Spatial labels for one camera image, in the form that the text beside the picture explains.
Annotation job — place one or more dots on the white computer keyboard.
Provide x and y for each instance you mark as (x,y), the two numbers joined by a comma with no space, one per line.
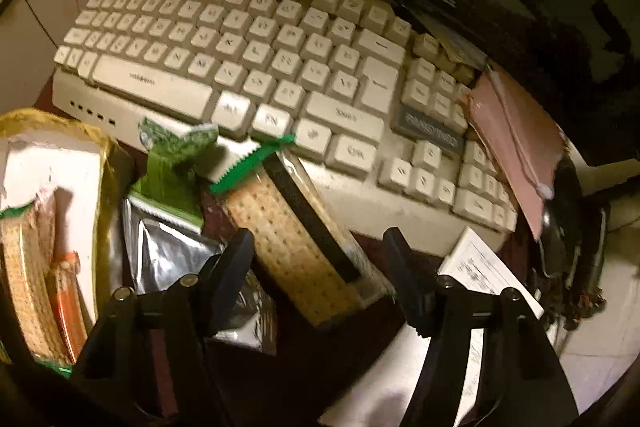
(280,57)

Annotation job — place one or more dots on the white printed paper pad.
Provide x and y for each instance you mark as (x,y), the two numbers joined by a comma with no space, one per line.
(475,267)

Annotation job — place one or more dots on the white cardboard box yellow tape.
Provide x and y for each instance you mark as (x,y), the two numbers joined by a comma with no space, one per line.
(65,172)

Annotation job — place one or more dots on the black computer mouse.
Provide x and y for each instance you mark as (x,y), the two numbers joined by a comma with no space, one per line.
(562,217)

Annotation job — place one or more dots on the silver foil packet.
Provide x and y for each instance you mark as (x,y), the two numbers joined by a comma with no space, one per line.
(170,252)

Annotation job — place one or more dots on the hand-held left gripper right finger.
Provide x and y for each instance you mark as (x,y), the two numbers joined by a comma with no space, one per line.
(400,267)

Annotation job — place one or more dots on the orange label cracker packet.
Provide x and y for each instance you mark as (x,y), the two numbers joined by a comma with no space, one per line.
(67,307)

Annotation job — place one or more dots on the crumpled green packet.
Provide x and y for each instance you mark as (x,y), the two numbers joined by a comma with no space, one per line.
(165,172)

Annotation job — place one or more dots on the cracker packet green ends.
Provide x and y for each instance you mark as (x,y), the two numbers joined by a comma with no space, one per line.
(290,247)
(25,287)

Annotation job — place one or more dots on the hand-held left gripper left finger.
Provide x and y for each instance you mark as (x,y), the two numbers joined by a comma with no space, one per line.
(235,267)

